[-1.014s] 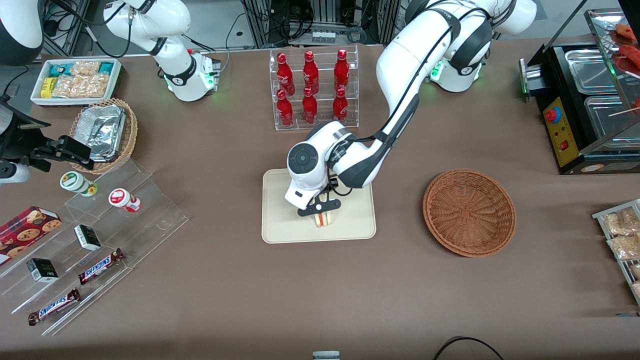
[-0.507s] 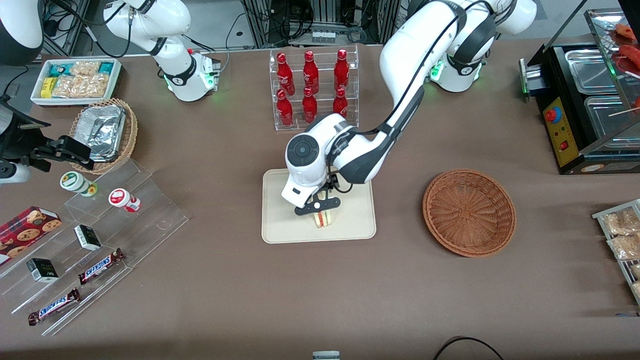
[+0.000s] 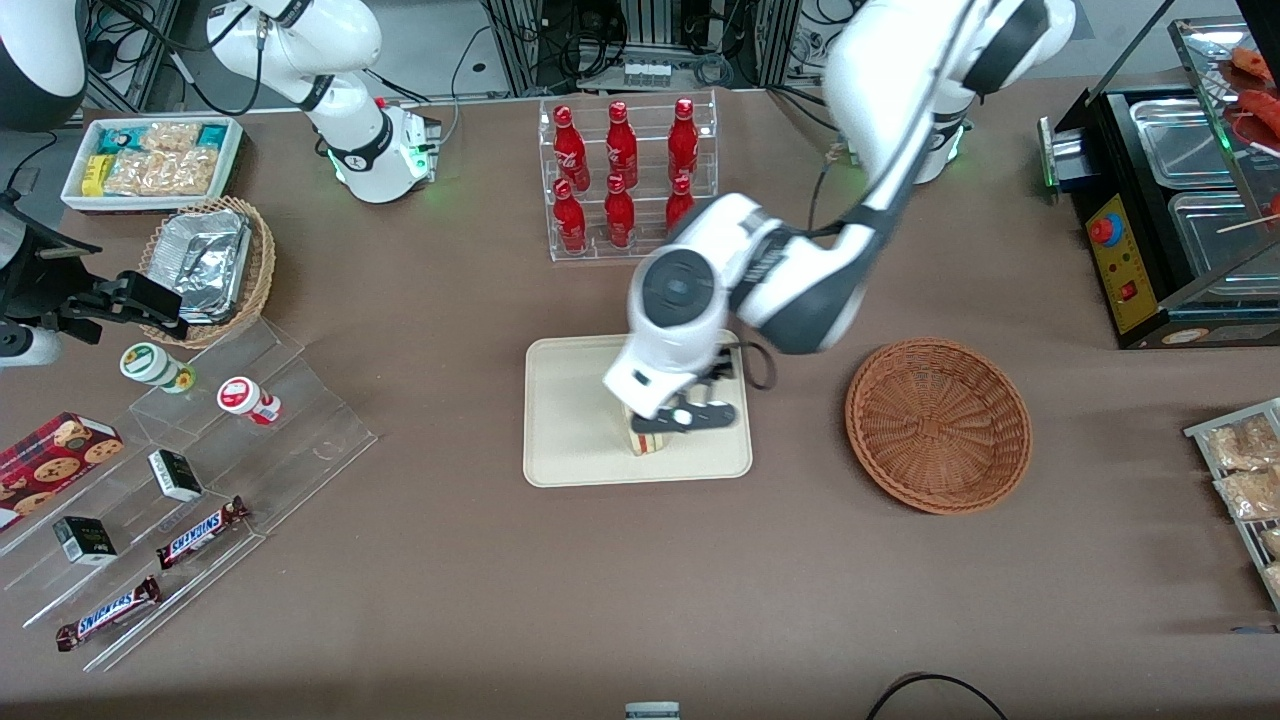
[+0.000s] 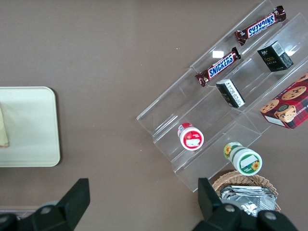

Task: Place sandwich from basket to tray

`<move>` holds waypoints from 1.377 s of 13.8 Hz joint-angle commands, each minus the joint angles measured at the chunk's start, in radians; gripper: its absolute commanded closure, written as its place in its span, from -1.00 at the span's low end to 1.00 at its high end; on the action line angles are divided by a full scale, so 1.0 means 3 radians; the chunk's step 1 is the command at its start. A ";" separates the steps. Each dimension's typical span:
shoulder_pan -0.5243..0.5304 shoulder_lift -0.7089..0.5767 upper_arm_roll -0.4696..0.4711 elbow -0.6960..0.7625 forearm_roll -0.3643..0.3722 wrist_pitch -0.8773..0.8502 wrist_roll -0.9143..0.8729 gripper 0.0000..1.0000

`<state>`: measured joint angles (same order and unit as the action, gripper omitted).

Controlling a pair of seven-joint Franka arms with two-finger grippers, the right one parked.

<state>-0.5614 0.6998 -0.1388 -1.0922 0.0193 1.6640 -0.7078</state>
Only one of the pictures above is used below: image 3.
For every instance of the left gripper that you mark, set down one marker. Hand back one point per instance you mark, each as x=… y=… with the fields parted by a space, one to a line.
x=713 y=372

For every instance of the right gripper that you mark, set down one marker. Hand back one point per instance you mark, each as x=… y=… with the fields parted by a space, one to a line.
x=48 y=302

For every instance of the triangular sandwich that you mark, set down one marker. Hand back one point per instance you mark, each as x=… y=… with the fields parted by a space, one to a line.
x=648 y=440

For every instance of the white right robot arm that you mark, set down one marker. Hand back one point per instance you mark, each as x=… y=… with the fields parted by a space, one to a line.
x=350 y=150

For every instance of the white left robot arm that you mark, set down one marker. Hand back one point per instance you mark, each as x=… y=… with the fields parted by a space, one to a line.
x=880 y=100

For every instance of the cream plastic tray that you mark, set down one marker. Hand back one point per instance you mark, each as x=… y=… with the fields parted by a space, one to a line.
x=570 y=420

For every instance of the light wicker basket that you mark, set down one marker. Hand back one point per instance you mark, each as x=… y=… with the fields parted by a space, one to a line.
x=262 y=255

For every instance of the brown wicker basket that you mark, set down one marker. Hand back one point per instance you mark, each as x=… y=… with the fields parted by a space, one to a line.
x=940 y=425

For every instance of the tray of packaged snacks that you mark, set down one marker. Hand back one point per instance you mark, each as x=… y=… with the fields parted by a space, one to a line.
x=1200 y=432

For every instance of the green lid yogurt cup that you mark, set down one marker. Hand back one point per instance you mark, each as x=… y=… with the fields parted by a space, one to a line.
x=150 y=362

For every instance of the silver foil packets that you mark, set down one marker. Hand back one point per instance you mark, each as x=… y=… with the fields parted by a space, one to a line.
x=205 y=260

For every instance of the white snack bin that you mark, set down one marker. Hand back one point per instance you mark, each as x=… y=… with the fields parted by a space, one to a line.
x=72 y=198

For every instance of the yellow snack pack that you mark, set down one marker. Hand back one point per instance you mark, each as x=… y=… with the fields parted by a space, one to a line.
x=95 y=175

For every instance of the clear rice cracker pack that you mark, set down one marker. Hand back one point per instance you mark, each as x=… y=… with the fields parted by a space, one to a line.
x=160 y=172
x=170 y=136

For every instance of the red lid yogurt cup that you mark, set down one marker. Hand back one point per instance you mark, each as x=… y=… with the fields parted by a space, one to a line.
x=243 y=396

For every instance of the red tartan cookie box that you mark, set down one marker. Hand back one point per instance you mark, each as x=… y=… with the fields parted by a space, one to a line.
x=55 y=455

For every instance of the teal snack pack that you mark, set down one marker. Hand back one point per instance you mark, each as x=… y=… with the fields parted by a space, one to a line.
x=212 y=135
x=120 y=138

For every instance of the small black carton box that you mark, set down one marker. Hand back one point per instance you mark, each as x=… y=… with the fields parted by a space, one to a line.
x=175 y=475
x=85 y=541

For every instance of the clear acrylic bottle rack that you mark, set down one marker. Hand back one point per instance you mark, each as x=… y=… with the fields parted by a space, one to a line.
x=600 y=252

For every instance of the clear acrylic stepped shelf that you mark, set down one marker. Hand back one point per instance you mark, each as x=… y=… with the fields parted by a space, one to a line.
x=310 y=420

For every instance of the red cola bottle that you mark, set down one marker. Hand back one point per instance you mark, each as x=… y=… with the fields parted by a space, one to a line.
x=571 y=150
x=570 y=222
x=678 y=200
x=683 y=140
x=621 y=145
x=619 y=215

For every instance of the Snickers chocolate bar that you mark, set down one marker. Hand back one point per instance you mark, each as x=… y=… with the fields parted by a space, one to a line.
x=108 y=613
x=203 y=532

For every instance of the white power strip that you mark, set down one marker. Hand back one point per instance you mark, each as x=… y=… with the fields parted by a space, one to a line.
x=646 y=73

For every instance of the black food warmer cabinet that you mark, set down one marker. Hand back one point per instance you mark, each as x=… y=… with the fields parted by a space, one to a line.
x=1150 y=320

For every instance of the clear nut snack pack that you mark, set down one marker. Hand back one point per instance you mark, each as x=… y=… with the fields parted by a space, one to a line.
x=1240 y=445
x=1250 y=493

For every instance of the stainless steel pan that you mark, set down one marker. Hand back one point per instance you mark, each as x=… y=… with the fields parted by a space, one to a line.
x=1185 y=145
x=1225 y=250

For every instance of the red sausage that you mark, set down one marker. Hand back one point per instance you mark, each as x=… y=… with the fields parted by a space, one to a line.
x=1255 y=65
x=1262 y=112

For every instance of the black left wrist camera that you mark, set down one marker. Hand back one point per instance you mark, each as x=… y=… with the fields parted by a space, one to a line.
x=718 y=368

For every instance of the aluminium equipment frame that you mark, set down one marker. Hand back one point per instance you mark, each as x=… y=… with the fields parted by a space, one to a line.
x=510 y=40

